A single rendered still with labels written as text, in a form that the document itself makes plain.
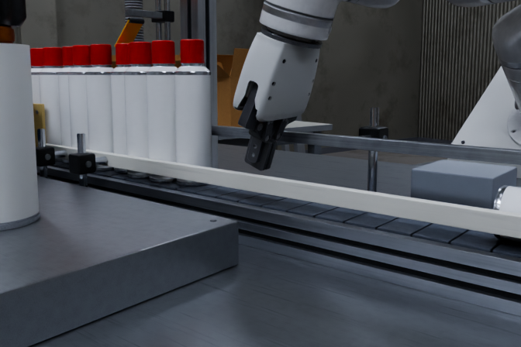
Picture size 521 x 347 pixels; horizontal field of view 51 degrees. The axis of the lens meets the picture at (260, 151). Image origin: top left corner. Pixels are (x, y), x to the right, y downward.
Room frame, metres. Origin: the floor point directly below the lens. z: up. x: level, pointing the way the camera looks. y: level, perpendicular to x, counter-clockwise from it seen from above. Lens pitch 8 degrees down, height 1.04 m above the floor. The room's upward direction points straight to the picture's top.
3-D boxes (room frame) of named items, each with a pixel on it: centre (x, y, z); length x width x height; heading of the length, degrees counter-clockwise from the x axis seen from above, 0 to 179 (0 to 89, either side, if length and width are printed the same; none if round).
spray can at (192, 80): (0.79, 0.10, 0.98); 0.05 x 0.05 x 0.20
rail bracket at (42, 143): (0.90, 0.34, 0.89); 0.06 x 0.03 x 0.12; 141
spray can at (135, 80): (0.85, 0.18, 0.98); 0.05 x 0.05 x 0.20
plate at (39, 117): (1.01, 0.42, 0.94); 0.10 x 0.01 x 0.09; 51
